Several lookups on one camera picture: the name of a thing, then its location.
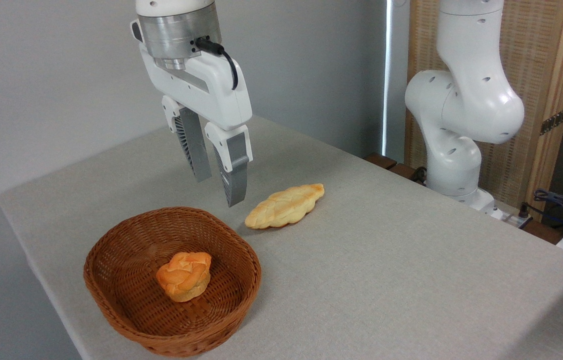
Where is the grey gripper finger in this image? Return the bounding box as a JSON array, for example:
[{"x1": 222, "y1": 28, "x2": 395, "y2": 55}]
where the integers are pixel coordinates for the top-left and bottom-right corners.
[
  {"x1": 204, "y1": 122, "x2": 254, "y2": 208},
  {"x1": 162, "y1": 95, "x2": 213, "y2": 183}
]

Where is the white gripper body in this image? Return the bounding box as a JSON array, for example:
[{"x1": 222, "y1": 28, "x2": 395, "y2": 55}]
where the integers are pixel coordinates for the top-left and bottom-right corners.
[{"x1": 130, "y1": 19, "x2": 254, "y2": 129}]

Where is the long braided bread loaf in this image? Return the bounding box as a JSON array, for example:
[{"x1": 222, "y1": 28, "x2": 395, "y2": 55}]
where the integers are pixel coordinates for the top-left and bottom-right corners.
[{"x1": 244, "y1": 183, "x2": 325, "y2": 230}]

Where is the round orange bread roll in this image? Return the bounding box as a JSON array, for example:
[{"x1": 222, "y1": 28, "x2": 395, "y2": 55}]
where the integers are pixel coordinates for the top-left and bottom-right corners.
[{"x1": 156, "y1": 251, "x2": 212, "y2": 303}]

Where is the brown wicker basket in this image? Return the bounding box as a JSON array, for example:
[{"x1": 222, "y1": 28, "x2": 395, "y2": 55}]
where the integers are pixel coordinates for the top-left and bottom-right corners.
[{"x1": 83, "y1": 206, "x2": 262, "y2": 358}]

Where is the metal screen hinge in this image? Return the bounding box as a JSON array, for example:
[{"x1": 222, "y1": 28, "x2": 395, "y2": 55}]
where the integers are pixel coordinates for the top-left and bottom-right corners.
[{"x1": 540, "y1": 106, "x2": 563, "y2": 136}]

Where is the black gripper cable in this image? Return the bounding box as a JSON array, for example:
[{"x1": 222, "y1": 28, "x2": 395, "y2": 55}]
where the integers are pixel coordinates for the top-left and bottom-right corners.
[{"x1": 195, "y1": 37, "x2": 239, "y2": 91}]

